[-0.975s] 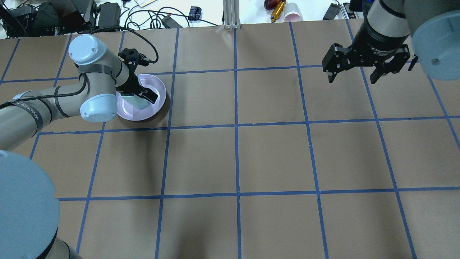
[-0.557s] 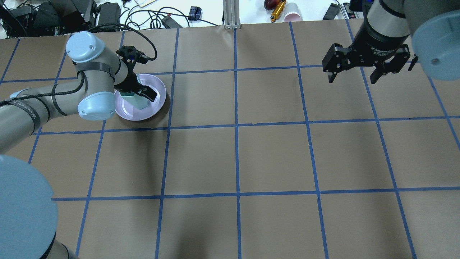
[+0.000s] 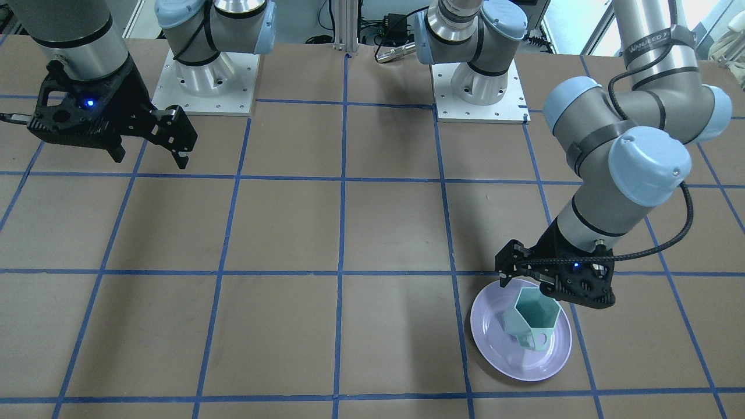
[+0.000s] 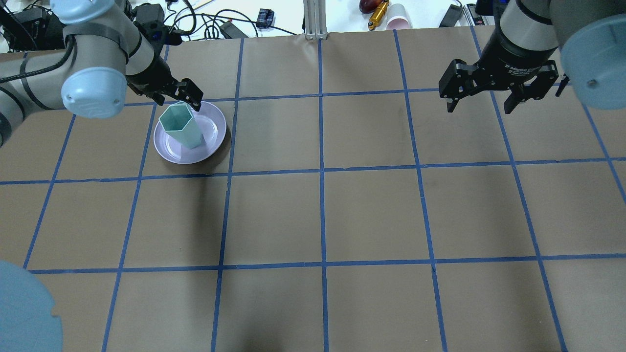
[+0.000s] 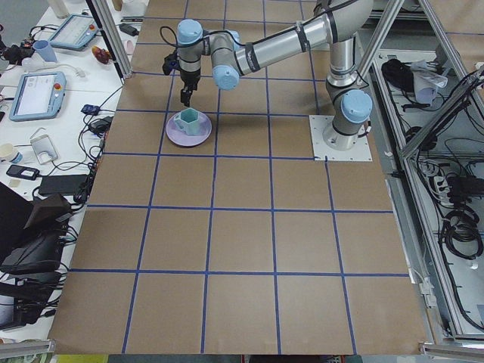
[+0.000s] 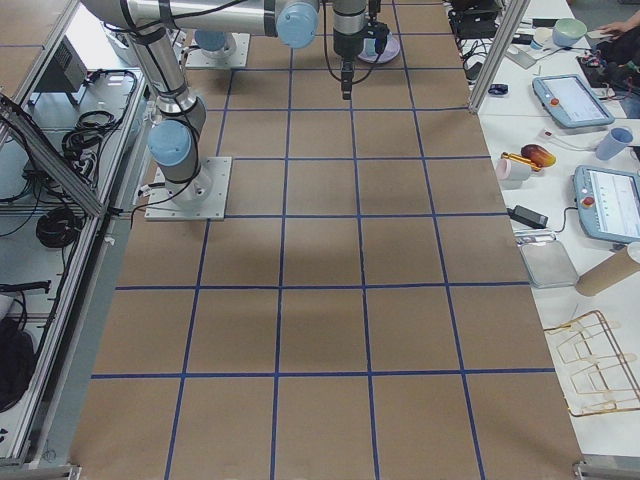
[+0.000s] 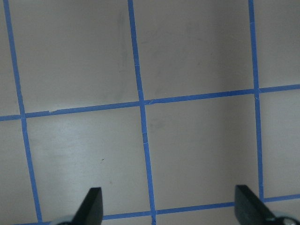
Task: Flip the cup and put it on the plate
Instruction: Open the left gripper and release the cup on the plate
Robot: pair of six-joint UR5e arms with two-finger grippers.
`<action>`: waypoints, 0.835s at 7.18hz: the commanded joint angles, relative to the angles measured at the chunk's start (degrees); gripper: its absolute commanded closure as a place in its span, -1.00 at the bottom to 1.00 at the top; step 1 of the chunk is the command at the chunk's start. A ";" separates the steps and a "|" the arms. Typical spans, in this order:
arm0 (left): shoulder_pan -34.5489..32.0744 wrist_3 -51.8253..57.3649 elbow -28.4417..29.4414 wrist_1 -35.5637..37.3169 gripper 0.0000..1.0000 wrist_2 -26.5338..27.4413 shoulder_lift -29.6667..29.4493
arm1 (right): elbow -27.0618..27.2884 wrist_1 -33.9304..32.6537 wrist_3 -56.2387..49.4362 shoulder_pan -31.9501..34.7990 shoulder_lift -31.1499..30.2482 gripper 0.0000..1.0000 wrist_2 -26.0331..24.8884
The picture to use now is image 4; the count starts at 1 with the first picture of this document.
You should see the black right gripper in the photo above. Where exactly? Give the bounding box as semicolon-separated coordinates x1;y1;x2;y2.
439;59;559;114

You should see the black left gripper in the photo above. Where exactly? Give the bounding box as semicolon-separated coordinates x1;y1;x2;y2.
128;56;203;112

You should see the mint green hexagonal cup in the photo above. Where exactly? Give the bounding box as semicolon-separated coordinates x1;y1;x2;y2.
158;102;203;149

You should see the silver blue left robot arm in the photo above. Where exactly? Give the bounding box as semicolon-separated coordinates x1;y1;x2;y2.
0;0;203;145

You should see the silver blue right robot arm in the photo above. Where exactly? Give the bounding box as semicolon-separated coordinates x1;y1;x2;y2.
439;0;626;114

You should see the lavender round plate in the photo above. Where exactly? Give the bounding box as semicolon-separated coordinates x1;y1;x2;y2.
153;102;227;165

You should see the pink plastic cup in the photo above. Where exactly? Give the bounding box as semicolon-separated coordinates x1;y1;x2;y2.
385;3;413;30

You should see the black power adapter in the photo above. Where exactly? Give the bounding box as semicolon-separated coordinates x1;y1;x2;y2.
439;4;464;27

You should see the small blue black device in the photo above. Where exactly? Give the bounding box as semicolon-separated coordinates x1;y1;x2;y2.
255;8;275;29

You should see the gold bottle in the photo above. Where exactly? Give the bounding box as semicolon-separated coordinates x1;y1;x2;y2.
367;0;389;31

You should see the dark red glossy object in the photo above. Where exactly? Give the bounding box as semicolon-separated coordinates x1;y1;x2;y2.
358;0;383;14

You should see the aluminium frame post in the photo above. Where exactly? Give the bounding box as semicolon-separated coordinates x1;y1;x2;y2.
303;0;328;40

